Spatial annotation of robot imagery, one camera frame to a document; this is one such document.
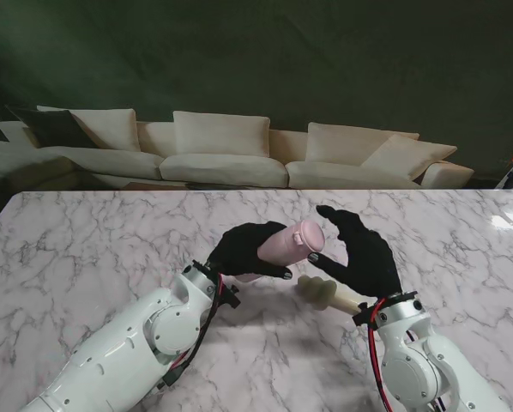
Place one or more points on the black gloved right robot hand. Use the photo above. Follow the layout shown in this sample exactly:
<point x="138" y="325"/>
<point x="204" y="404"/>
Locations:
<point x="368" y="262"/>

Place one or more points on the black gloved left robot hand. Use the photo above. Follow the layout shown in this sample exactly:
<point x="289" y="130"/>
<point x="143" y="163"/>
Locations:
<point x="239" y="253"/>

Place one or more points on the pink thermos body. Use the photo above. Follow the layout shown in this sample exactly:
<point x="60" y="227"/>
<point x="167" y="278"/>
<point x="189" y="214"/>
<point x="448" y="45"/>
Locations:
<point x="278" y="253"/>

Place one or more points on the pink thermos lid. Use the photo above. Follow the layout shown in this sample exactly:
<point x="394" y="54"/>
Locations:
<point x="308" y="234"/>

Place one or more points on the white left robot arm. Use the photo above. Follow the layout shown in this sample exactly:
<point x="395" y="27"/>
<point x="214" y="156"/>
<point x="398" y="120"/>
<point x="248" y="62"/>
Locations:
<point x="123" y="352"/>

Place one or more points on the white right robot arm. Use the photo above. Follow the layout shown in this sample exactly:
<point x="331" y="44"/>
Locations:
<point x="419" y="360"/>

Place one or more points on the cream fabric sofa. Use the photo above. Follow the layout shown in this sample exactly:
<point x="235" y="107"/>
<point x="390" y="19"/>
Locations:
<point x="222" y="169"/>

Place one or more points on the cream sofa cushion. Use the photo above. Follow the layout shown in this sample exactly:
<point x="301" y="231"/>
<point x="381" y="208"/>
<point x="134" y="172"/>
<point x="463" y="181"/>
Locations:
<point x="220" y="133"/>
<point x="411" y="156"/>
<point x="342" y="141"/>
<point x="110" y="129"/>

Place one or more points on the dark brown sofa cushion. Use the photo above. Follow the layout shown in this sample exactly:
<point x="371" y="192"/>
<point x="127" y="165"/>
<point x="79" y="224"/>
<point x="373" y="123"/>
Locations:
<point x="57" y="129"/>

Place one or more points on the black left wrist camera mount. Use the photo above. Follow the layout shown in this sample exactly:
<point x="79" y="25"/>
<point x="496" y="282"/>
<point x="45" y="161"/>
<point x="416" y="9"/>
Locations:
<point x="231" y="296"/>

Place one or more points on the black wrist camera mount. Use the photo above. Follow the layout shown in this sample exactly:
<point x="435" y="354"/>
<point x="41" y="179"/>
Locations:
<point x="363" y="315"/>
<point x="231" y="296"/>

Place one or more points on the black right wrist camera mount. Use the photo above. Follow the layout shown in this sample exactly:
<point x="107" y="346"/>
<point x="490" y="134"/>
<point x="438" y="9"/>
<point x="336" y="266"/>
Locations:
<point x="363" y="315"/>

